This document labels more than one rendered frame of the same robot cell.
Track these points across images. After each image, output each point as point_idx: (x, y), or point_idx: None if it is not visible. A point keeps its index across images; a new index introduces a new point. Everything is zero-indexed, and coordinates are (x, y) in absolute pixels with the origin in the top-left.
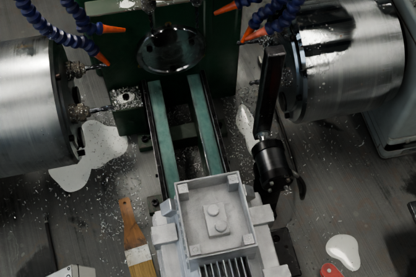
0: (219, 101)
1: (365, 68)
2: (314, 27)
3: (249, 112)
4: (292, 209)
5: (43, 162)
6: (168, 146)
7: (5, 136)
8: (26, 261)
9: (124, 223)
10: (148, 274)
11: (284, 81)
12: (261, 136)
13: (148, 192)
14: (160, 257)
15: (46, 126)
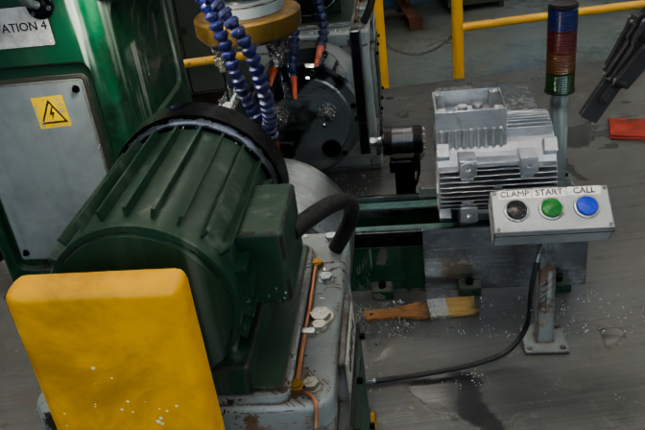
0: None
1: (350, 64)
2: (311, 59)
3: None
4: None
5: (353, 241)
6: None
7: (333, 215)
8: (422, 404)
9: (396, 316)
10: (462, 301)
11: (333, 109)
12: (373, 139)
13: (363, 298)
14: (483, 176)
15: (334, 189)
